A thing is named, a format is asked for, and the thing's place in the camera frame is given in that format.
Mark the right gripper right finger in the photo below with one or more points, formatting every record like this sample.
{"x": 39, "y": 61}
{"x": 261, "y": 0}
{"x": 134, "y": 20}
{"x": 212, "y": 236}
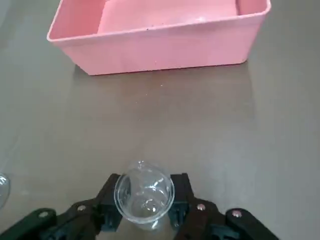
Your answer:
{"x": 200, "y": 220}

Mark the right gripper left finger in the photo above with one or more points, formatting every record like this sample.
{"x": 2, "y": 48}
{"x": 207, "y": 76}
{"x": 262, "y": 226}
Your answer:
{"x": 75, "y": 220}

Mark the small glass beaker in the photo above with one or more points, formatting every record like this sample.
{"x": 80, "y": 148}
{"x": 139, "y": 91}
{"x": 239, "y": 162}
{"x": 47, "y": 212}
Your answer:
{"x": 145, "y": 197}

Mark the large glass beaker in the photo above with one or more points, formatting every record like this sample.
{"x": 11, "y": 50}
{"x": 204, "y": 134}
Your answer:
{"x": 3, "y": 190}

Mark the pink plastic container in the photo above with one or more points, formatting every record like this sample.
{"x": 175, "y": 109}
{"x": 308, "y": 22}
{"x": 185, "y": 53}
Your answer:
{"x": 160, "y": 50}

